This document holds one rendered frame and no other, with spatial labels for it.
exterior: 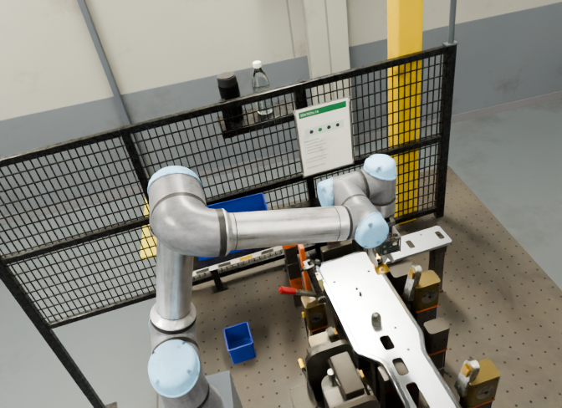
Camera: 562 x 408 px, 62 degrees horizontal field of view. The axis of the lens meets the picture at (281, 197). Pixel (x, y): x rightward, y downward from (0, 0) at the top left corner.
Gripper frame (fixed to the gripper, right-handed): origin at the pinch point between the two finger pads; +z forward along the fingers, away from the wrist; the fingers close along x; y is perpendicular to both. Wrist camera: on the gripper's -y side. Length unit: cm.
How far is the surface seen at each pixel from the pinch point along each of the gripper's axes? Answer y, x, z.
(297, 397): 23.1, -32.1, 18.4
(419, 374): 22.4, 3.1, 26.1
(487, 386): 31.7, 18.1, 24.4
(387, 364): 16.9, -4.1, 25.9
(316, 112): -66, 2, -15
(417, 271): -4.8, 15.0, 15.3
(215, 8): -266, -17, -7
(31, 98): -270, -165, 31
